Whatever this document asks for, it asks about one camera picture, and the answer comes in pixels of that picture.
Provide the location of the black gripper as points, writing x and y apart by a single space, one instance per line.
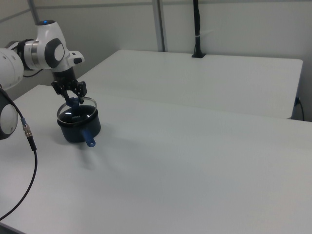
64 77

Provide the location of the glass lid with blue knob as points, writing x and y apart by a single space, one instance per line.
73 103

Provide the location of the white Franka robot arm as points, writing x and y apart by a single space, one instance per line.
47 52

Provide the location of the white side table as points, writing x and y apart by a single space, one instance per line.
195 80

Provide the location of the black pole with clamp base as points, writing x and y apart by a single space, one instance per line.
197 29

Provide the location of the grey partition post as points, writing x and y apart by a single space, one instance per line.
159 24

